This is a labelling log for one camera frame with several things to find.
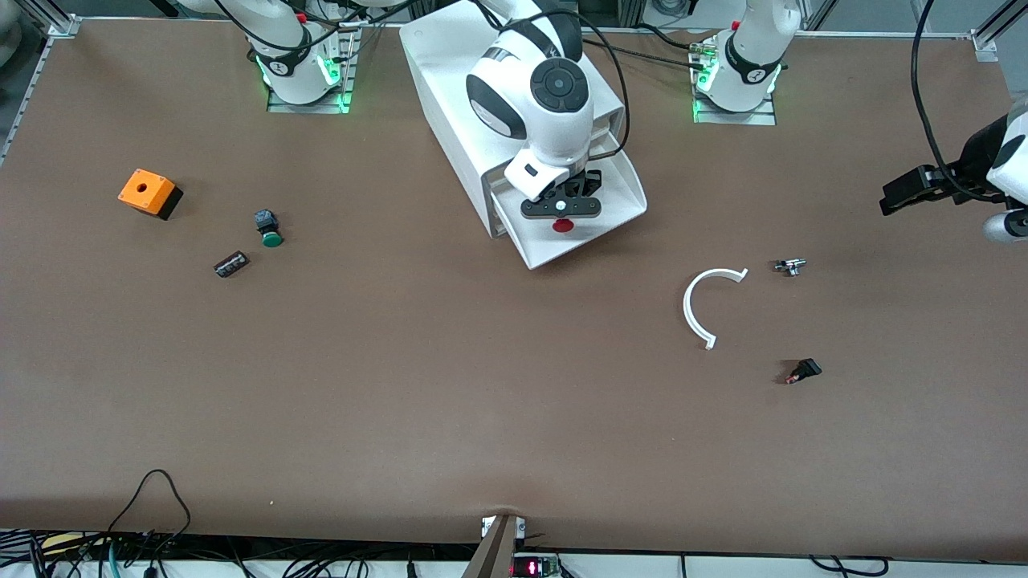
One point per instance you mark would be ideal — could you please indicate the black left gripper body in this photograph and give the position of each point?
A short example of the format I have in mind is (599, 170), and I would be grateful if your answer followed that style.
(973, 161)

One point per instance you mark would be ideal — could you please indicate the red push button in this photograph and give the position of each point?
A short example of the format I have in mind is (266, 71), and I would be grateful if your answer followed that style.
(563, 225)

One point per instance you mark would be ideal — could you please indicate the white drawer cabinet housing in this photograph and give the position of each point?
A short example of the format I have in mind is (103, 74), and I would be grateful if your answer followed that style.
(438, 96)

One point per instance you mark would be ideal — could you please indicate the green push button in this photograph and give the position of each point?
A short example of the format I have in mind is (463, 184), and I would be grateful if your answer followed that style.
(271, 238)

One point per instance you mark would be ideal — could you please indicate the chrome tee fitting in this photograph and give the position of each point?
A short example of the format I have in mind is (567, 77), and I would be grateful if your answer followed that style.
(791, 266)

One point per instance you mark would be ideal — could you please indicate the black cylindrical contact block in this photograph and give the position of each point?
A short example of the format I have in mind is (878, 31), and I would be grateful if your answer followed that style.
(231, 264)

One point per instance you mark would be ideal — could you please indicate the device with red display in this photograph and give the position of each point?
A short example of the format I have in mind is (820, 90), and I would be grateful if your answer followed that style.
(534, 568)

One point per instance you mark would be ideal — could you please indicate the aluminium corner bracket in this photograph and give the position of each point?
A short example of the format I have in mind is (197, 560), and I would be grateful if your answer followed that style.
(984, 44)

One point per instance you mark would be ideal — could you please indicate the black square switch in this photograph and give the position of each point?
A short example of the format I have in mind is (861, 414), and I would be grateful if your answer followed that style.
(809, 368)

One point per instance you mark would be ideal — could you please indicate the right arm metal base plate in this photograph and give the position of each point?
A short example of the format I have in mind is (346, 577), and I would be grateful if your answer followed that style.
(281, 104)

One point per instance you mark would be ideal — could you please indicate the brown metal camera post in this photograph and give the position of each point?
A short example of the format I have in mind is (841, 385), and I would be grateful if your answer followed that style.
(494, 554)

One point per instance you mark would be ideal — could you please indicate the orange button enclosure box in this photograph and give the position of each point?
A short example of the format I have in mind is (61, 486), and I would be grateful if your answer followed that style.
(148, 197)

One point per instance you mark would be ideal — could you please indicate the aluminium edge rail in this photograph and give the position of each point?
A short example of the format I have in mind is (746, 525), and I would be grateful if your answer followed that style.
(60, 28)

